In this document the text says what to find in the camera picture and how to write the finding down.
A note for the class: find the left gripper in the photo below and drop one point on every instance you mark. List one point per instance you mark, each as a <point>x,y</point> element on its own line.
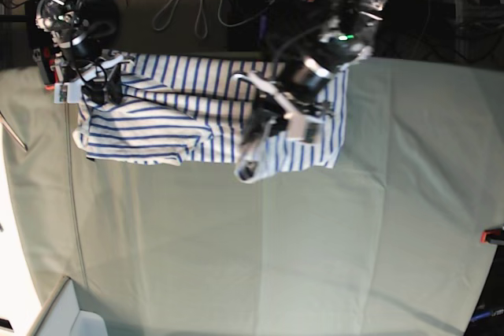
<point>270,108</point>

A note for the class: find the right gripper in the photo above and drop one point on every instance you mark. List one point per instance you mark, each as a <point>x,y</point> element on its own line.
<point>103,69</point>

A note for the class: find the blue white striped t-shirt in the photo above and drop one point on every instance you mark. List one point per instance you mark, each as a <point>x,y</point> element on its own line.
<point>177,109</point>

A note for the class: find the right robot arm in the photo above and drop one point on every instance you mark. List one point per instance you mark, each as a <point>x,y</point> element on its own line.
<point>71,61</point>

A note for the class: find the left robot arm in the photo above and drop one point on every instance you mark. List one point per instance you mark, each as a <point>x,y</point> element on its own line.
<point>329,38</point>

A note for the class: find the red black clamp left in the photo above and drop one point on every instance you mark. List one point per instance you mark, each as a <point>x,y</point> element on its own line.
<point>48,61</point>

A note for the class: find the grey metal rod left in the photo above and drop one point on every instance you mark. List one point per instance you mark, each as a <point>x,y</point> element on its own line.
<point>12,133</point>

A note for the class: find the green table cloth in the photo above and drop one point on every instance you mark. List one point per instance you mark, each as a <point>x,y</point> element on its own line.
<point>385,243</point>

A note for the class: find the white bin bottom left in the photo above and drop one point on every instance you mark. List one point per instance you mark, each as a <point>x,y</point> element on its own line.
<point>62,315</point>

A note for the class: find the red clamp right edge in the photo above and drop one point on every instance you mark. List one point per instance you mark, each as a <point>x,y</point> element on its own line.
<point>493,236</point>

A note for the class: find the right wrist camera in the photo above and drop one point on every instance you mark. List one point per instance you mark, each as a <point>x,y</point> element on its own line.
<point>67,93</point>

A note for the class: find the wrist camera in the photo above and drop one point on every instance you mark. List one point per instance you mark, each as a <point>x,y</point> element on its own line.
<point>303,128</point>
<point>67,93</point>

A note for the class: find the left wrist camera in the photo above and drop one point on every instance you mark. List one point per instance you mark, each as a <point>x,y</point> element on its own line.
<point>303,128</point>

